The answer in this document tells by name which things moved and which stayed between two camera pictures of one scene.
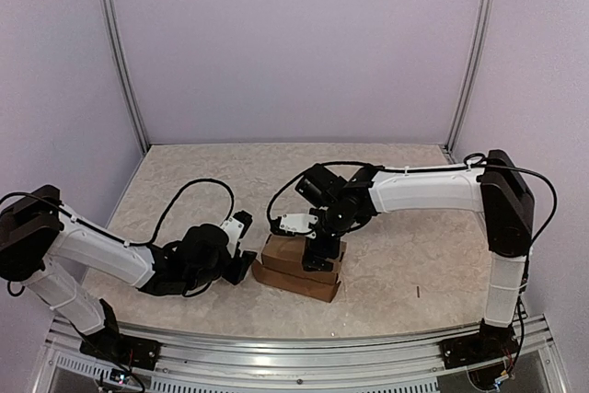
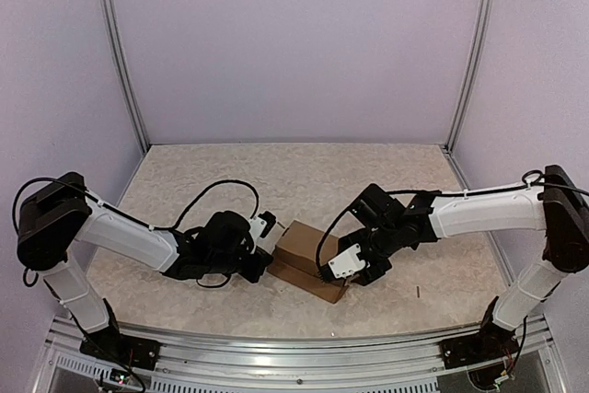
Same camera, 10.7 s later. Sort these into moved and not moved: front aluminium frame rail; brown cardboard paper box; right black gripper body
Moved: brown cardboard paper box; right black gripper body
Not moved: front aluminium frame rail
